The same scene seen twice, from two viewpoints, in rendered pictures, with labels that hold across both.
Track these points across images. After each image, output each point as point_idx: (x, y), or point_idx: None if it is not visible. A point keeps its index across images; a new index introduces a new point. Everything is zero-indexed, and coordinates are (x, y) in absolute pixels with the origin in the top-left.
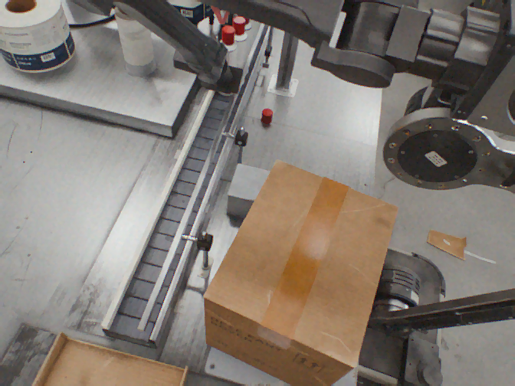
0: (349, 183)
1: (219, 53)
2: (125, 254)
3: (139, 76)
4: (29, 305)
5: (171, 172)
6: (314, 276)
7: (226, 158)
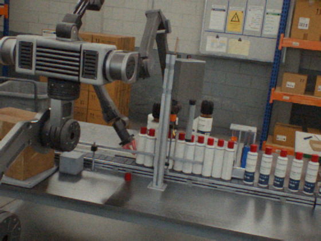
0: (76, 192)
1: (109, 109)
2: None
3: None
4: None
5: None
6: (6, 114)
7: (98, 166)
